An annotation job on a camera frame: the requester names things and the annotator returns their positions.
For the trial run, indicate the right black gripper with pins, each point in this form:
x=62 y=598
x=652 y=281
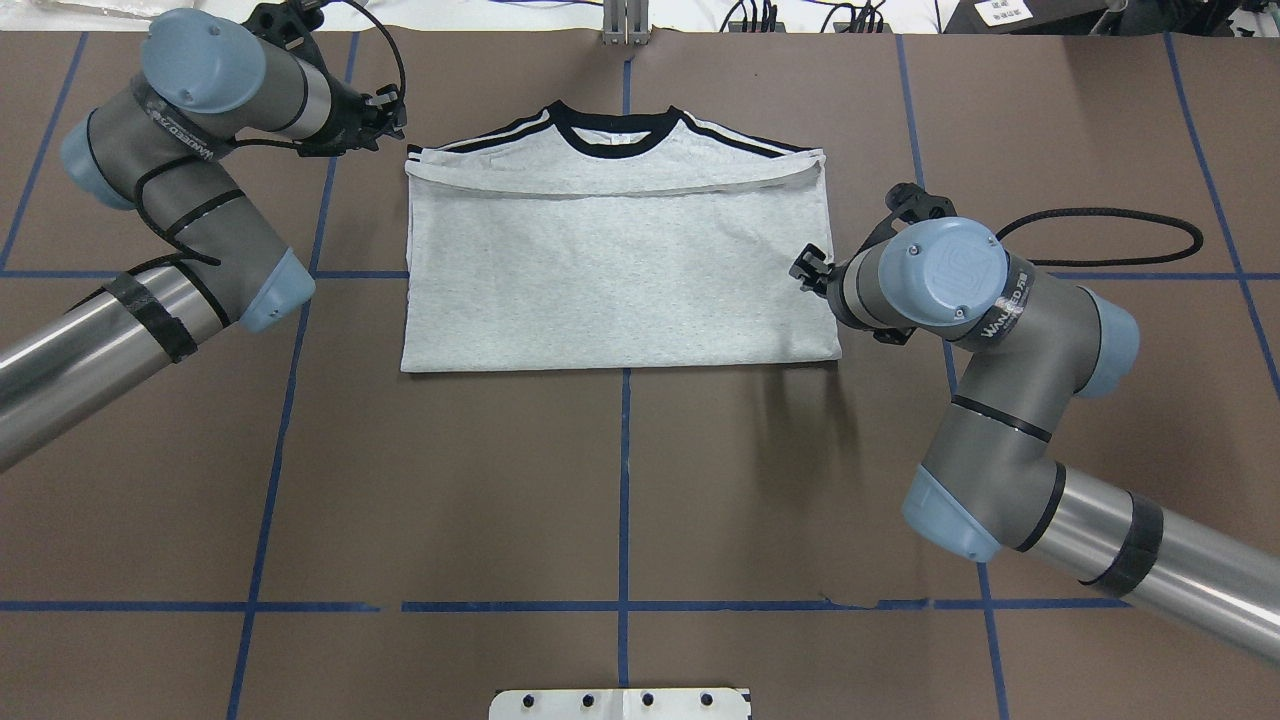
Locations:
x=832 y=283

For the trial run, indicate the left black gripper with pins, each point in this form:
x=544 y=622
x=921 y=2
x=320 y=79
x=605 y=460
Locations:
x=345 y=112

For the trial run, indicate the grey cartoon print t-shirt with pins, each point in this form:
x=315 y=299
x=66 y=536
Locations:
x=570 y=241

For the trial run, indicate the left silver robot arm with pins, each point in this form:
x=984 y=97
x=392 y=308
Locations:
x=207 y=86

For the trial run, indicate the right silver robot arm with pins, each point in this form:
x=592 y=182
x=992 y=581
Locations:
x=988 y=482

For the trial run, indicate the black device with label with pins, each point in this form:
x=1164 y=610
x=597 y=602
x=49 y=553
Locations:
x=1038 y=18

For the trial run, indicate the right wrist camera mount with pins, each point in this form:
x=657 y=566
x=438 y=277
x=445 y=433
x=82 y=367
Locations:
x=907 y=203

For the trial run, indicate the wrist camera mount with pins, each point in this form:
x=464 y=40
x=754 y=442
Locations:
x=907 y=203
x=289 y=25

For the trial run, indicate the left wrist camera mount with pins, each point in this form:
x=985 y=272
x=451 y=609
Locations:
x=289 y=25

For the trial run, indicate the aluminium frame post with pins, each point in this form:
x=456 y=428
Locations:
x=626 y=22

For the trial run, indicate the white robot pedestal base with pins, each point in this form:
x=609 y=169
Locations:
x=623 y=703

